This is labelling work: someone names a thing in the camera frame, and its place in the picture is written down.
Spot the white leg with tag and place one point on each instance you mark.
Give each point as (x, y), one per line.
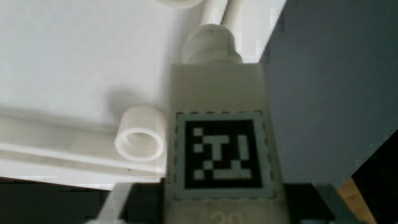
(223, 183)

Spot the white square tabletop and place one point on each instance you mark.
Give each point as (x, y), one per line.
(86, 53)

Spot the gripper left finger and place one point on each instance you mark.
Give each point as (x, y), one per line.
(109, 216)

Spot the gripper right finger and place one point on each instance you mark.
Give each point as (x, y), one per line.
(343, 215)

